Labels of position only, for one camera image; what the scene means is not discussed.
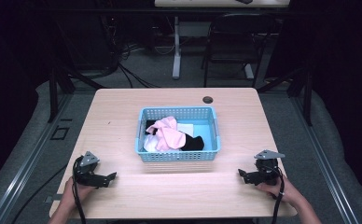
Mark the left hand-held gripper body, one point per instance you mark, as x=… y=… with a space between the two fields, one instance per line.
x=87 y=172

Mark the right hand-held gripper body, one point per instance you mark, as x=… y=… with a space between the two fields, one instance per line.
x=267 y=169

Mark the person's left hand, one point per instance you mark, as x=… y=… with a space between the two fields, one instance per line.
x=78 y=193

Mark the person's right hand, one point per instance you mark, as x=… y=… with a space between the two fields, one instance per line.
x=286 y=193

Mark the white cloth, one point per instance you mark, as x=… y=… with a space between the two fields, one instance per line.
x=151 y=145
x=186 y=129

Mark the light blue plastic basket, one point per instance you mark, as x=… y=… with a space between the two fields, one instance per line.
x=207 y=137

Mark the black cloth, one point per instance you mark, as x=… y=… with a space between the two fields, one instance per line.
x=149 y=127
x=193 y=143

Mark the pink cloth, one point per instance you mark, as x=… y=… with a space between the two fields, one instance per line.
x=168 y=135

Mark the dark round table grommet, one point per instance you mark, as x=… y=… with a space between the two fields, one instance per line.
x=207 y=100

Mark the black metal stand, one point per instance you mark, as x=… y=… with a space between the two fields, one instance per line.
x=306 y=93
x=58 y=84

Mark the black folding chair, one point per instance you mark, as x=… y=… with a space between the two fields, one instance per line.
x=241 y=34

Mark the white desk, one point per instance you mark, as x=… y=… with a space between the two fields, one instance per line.
x=176 y=46

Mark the dark object on white desk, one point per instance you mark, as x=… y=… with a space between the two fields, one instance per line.
x=243 y=1

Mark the grey metal floor rail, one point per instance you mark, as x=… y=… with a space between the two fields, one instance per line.
x=23 y=168
x=325 y=165

